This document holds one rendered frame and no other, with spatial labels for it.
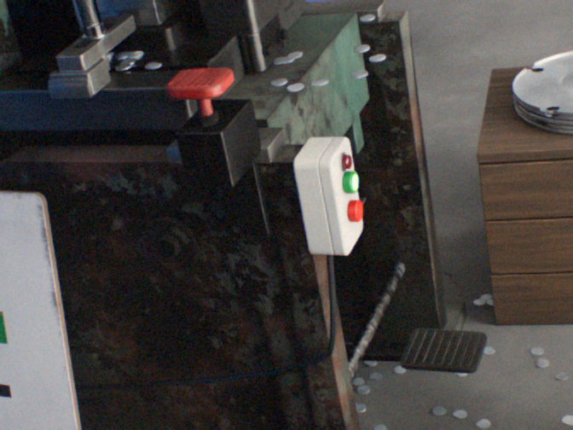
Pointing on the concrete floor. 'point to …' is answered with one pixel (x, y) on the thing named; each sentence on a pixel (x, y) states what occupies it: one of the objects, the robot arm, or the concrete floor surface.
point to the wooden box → (526, 211)
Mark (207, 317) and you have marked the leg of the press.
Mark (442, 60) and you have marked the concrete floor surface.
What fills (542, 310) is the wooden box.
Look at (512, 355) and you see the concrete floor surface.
